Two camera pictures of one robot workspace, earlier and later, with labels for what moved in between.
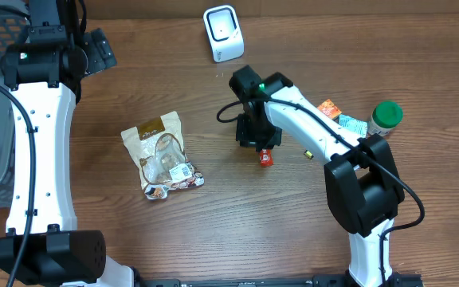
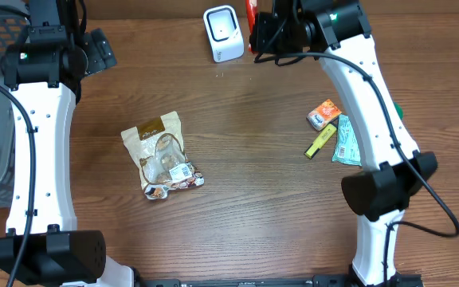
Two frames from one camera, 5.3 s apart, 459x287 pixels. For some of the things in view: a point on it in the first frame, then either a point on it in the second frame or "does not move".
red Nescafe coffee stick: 266,158 to 252,9
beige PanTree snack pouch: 158,148 does not move
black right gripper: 248,140 to 260,43
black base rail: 395,279 does not move
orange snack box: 329,108 does not move
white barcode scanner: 224,33 does not move
